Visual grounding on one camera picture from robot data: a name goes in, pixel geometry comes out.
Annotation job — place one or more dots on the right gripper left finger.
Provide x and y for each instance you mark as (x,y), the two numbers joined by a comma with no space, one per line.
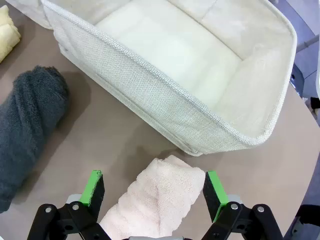
(75,220)

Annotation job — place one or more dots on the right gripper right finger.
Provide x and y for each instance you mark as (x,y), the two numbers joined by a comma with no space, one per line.
(225,220)

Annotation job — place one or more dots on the light pink towel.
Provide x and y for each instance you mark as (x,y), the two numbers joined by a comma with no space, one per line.
(155,200)

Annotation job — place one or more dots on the dark grey towel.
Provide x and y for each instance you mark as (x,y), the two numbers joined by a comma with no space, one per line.
(30,120)

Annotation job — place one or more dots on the pale yellow towel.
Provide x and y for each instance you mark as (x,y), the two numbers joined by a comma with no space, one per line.
(7,37)

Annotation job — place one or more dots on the cream fabric storage basket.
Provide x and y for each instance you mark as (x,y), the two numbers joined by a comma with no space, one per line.
(150,100)

